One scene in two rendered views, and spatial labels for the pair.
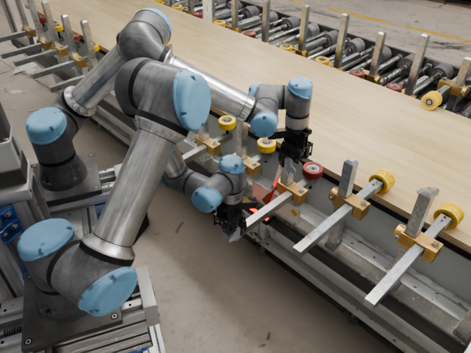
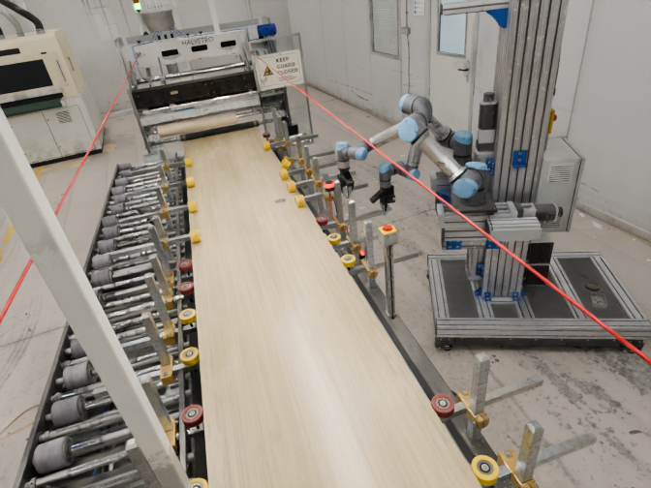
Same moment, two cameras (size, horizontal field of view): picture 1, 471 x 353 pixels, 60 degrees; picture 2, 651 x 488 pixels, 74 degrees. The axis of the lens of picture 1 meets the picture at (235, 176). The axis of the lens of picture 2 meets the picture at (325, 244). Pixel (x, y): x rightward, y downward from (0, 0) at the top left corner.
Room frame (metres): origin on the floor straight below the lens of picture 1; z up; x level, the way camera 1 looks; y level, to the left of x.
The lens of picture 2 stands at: (3.37, 0.94, 2.23)
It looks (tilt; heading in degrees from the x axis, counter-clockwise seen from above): 32 degrees down; 211
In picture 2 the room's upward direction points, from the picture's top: 7 degrees counter-clockwise
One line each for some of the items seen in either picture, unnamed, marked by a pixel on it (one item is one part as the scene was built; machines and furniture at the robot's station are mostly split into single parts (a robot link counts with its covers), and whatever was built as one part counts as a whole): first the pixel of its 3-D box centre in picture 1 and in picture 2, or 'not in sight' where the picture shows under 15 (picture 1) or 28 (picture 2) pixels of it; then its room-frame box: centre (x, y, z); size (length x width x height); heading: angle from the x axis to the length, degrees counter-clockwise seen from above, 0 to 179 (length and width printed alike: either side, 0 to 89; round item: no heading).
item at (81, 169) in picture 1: (59, 164); (474, 193); (1.07, 0.58, 1.09); 0.15 x 0.15 x 0.10
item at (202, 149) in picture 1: (195, 153); (382, 263); (1.50, 0.18, 0.81); 0.43 x 0.03 x 0.04; 134
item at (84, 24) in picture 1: (92, 61); (477, 403); (2.31, 0.84, 0.90); 0.03 x 0.03 x 0.48; 44
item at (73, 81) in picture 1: (85, 78); (489, 398); (2.22, 0.88, 0.84); 0.43 x 0.03 x 0.04; 134
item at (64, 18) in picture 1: (73, 53); (523, 472); (2.49, 1.01, 0.87); 0.03 x 0.03 x 0.48; 44
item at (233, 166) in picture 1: (230, 174); (385, 171); (0.97, 0.01, 1.13); 0.09 x 0.08 x 0.11; 147
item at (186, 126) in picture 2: not in sight; (217, 120); (-0.08, -2.23, 1.05); 1.43 x 0.12 x 0.12; 134
